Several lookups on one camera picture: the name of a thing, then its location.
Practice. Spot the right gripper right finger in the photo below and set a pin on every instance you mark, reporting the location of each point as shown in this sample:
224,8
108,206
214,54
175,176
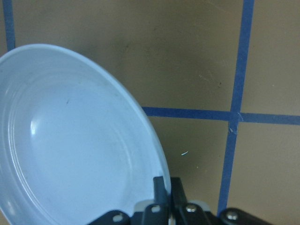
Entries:
184,212

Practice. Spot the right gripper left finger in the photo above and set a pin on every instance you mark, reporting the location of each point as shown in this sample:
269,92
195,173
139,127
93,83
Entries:
157,213

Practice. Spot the blue plate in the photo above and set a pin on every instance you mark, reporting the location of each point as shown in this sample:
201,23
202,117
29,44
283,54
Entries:
74,143

